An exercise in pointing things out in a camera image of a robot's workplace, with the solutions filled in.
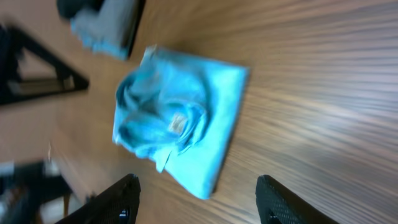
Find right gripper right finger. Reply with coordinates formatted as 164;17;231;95
256;175;337;224

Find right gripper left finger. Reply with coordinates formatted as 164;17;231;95
57;174;141;224

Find light blue printed t-shirt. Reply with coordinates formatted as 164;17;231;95
112;46;250;200

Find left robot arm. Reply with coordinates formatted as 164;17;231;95
1;24;90;223

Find folded blue jeans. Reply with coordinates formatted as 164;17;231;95
70;19;129;60

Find folded grey garment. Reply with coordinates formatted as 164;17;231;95
73;0;141;49

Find folded black garment on stack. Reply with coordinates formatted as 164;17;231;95
56;0;104;20

